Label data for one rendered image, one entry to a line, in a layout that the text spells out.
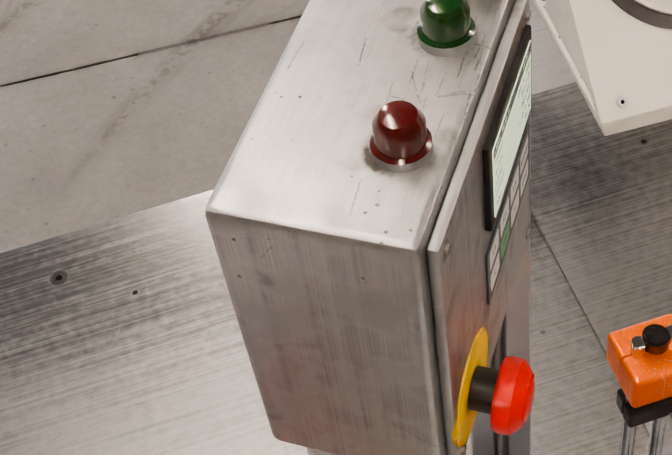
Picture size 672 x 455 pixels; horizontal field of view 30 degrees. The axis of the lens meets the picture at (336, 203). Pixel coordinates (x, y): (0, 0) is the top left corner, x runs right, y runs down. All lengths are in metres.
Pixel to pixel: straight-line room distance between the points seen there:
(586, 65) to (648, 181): 0.15
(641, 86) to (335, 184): 0.94
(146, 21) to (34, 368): 1.72
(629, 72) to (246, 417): 0.57
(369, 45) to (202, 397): 0.72
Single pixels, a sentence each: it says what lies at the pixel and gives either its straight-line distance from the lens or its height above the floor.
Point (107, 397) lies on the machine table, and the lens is 1.27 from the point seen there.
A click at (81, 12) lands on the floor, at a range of 3.02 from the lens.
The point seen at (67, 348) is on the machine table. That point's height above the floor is 0.83.
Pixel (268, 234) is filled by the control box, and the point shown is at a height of 1.47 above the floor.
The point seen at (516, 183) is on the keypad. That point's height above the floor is 1.37.
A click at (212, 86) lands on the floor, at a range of 2.74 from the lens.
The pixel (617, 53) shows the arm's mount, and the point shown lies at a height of 0.88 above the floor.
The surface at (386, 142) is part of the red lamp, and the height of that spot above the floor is 1.49.
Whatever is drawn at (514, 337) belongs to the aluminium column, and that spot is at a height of 1.19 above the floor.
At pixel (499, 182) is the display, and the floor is 1.42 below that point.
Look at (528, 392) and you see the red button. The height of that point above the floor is 1.34.
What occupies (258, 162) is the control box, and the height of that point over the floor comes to 1.48.
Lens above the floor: 1.86
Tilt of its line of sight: 49 degrees down
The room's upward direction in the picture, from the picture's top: 10 degrees counter-clockwise
